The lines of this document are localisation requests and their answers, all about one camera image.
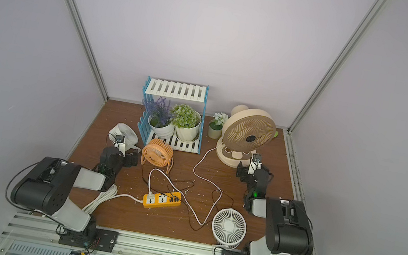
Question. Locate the black usb cable white fan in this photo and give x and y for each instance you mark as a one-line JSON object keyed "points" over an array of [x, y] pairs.
{"points": [[220, 200]]}

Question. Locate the yellow power strip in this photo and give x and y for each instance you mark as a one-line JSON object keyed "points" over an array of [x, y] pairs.
{"points": [[159, 200]]}

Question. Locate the orange small desk fan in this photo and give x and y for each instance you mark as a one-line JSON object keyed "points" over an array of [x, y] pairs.
{"points": [[158, 153]]}

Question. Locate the small white flower pot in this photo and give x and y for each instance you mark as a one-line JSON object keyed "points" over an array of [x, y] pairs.
{"points": [[216, 125]]}

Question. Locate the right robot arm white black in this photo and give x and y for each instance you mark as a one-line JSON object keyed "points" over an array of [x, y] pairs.
{"points": [[287, 226]]}

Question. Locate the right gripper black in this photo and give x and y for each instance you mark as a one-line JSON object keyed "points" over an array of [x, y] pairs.
{"points": [[244, 171]]}

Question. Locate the lavender plant white pot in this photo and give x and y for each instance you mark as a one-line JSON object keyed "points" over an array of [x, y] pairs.
{"points": [[160, 116]]}

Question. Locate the black usb cable orange fan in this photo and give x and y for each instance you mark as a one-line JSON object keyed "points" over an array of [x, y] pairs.
{"points": [[154, 182]]}

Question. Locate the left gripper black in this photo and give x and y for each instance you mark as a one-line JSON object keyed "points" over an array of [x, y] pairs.
{"points": [[129, 156]]}

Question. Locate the blue white plant shelf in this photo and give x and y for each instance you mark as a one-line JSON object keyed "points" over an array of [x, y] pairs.
{"points": [[192, 95]]}

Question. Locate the large beige desk fan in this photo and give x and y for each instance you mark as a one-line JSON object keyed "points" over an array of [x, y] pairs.
{"points": [[243, 133]]}

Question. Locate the white round fan front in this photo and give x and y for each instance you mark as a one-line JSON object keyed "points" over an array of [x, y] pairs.
{"points": [[229, 228]]}

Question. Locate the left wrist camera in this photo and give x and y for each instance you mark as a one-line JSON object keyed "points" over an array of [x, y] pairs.
{"points": [[119, 142]]}

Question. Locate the white small fan left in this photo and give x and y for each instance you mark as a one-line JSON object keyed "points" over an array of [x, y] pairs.
{"points": [[131, 138]]}

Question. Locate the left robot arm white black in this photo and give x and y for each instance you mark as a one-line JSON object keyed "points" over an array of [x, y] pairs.
{"points": [[46, 188]]}

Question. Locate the green plant white pot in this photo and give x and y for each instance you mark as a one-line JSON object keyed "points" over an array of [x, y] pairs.
{"points": [[186, 121]]}

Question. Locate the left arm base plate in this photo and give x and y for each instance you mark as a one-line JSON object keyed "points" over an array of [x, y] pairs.
{"points": [[92, 238]]}

